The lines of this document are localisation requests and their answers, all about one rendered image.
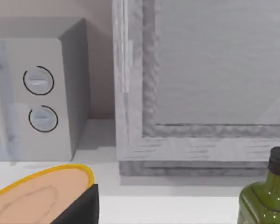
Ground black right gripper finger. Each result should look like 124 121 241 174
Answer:
51 183 100 224

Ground tan board with yellow rim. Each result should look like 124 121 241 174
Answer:
0 164 95 224

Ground pale microwave knob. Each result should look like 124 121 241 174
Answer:
28 105 59 133
22 65 55 96

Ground pale microwave oven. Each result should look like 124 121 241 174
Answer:
0 17 89 162

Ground green bottle with black cap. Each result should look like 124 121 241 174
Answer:
237 147 280 224

